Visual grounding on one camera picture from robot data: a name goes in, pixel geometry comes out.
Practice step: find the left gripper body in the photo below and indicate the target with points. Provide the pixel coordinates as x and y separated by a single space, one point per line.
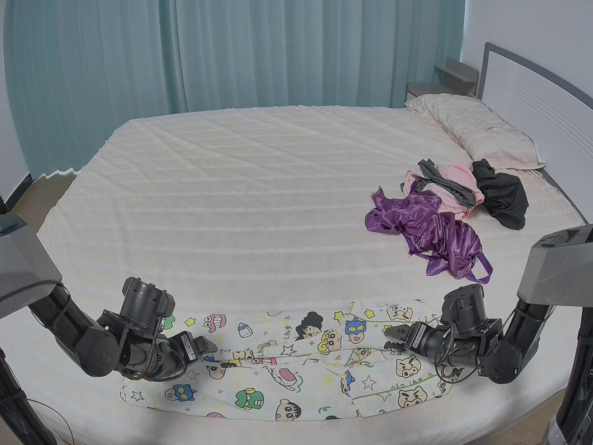
190 348

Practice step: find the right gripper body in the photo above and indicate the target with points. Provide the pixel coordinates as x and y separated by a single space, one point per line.
426 339

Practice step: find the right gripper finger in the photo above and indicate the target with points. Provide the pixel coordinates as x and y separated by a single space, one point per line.
394 345
398 331

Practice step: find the white printed pyjama top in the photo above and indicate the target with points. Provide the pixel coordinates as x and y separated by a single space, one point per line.
301 387

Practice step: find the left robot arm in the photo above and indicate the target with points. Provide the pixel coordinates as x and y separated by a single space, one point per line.
92 350

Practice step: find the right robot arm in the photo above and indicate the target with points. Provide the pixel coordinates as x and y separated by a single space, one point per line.
505 359

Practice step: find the bed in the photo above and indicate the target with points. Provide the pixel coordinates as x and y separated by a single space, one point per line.
231 179

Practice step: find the purple satin garment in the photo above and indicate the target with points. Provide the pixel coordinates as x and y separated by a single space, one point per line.
426 230

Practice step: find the pink and grey garment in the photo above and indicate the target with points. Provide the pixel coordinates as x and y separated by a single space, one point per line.
449 181

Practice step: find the black garment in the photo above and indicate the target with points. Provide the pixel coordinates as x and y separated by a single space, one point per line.
502 195

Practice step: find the pale pink pillow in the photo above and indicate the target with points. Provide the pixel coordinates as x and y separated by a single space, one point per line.
482 128

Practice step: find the grey bedside table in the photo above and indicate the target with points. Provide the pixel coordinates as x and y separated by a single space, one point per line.
456 77

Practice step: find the blue-green curtain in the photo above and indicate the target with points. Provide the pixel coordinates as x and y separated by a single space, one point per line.
92 63
315 35

